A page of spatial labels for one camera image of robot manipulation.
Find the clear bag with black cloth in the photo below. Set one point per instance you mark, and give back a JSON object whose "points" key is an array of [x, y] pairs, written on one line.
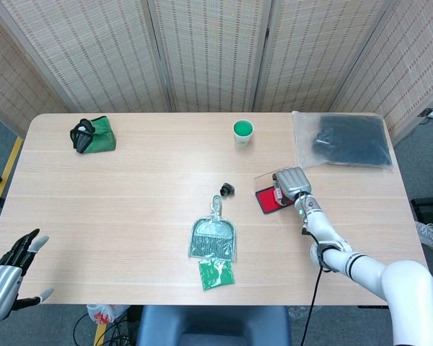
{"points": [[346, 140]]}

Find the red white plastic bag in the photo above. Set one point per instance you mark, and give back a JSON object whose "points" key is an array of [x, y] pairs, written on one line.
{"points": [[102, 313]]}

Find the small black round cap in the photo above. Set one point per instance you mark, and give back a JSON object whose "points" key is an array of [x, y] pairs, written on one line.
{"points": [[227, 189]]}

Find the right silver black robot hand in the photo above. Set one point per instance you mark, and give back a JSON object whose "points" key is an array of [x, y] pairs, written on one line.
{"points": [[294, 182]]}

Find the green white packet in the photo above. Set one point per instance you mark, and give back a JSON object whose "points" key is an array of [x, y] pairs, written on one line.
{"points": [[216, 274]]}

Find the red ink pad case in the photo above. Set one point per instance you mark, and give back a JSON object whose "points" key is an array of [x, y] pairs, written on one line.
{"points": [[268, 200]]}

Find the green paper cup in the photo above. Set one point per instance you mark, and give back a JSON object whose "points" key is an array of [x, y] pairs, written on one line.
{"points": [[243, 132]]}

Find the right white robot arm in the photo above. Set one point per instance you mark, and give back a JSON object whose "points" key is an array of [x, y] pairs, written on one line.
{"points": [[364, 266]]}

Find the packaged grey dustpan brush set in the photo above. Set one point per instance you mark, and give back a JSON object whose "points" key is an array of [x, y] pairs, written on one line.
{"points": [[213, 234]]}

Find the woven folding screen panel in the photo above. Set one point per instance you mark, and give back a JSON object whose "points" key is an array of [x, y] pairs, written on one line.
{"points": [[411, 65], [317, 54], [14, 79], [90, 54], [211, 54]]}

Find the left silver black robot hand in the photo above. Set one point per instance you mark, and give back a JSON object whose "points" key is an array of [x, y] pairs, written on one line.
{"points": [[0, 284]]}

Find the blue chair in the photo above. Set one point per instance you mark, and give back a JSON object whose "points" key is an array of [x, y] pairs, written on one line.
{"points": [[213, 326]]}

